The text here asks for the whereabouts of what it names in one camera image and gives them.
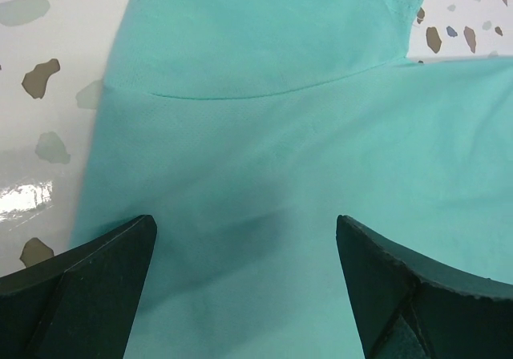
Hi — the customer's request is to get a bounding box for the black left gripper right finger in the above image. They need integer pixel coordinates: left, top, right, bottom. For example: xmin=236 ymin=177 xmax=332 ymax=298
xmin=337 ymin=216 xmax=512 ymax=358

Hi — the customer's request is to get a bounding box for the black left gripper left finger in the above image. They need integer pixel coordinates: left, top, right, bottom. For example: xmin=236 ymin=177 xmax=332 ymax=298
xmin=1 ymin=215 xmax=156 ymax=359

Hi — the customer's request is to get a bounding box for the teal t shirt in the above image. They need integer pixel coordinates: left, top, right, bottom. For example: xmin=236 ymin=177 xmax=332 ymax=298
xmin=72 ymin=0 xmax=512 ymax=358

